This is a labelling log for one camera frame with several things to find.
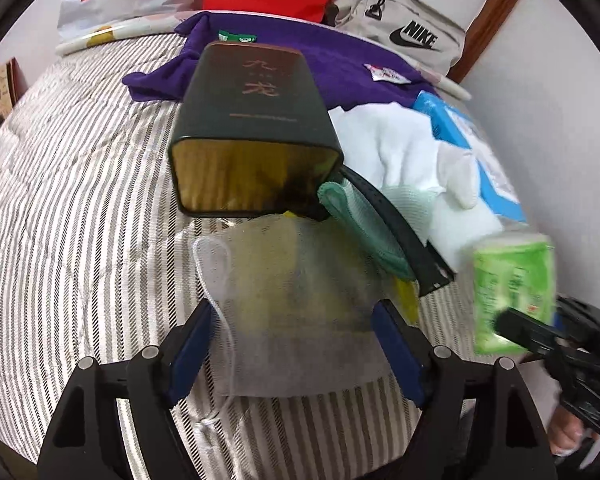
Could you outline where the white sock mint cuff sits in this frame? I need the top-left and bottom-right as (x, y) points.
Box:
(380, 145), (482, 261)

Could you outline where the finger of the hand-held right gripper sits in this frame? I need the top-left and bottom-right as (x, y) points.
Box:
(494, 308), (567, 357)

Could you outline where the green tissue pack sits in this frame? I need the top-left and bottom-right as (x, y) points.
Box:
(472, 233), (557, 357)

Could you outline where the white cloth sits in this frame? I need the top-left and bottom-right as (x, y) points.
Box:
(328, 102), (443, 188)

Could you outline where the dark green tin box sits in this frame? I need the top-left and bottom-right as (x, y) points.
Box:
(169, 43), (345, 218)

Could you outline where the beige waist bag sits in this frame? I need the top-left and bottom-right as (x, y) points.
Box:
(329, 0), (467, 75)

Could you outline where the rolled printed white mat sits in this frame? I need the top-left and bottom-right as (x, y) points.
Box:
(55, 10), (472, 101)

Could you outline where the black strap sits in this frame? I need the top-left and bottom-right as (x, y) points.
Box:
(339, 164), (456, 297)

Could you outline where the green snack packet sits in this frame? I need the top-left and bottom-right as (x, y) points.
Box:
(218, 29), (259, 44)

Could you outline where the purple towel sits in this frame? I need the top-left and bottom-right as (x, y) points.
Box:
(122, 11), (437, 112)

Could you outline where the white mesh pouch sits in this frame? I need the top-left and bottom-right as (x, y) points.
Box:
(189, 214), (422, 397)

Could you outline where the small red white packet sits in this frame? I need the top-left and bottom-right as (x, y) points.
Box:
(363, 63), (400, 84)

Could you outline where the green mesh bag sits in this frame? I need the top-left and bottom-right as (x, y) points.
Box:
(317, 180), (417, 282)

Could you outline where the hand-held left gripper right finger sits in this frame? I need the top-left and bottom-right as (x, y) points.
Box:
(372, 300), (556, 480)

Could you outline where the wooden door frame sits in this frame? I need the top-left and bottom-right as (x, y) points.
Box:
(449, 0), (532, 85)

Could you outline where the blue tissue box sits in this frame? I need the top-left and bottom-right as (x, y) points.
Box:
(411, 90), (527, 224)

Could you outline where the person's right hand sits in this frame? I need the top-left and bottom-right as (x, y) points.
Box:
(549, 402), (588, 457)

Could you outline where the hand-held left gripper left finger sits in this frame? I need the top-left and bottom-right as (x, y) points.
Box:
(37, 300), (217, 480)

